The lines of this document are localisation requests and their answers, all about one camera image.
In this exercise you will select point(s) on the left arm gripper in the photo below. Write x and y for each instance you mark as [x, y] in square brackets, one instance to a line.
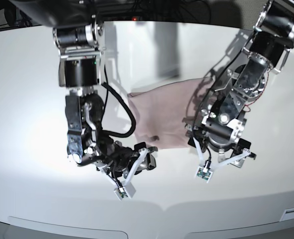
[219, 145]

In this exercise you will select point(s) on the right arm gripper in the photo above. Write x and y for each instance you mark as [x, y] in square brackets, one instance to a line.
[122, 163]

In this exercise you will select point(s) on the pale pink T-shirt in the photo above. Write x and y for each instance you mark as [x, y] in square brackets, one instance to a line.
[162, 113]

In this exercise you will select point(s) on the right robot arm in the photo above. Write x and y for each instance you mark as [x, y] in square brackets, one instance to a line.
[78, 33]

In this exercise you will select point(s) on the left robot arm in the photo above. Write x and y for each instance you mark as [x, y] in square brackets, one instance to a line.
[219, 121]

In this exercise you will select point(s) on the black power strip red light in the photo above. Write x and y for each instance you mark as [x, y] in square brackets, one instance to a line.
[121, 18]

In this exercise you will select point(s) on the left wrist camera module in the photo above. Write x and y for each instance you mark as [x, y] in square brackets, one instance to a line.
[204, 173]

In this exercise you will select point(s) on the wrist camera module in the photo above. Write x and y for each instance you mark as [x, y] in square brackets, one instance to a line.
[204, 173]
[124, 192]

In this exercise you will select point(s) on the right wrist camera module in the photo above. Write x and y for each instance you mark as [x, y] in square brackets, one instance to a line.
[124, 192]

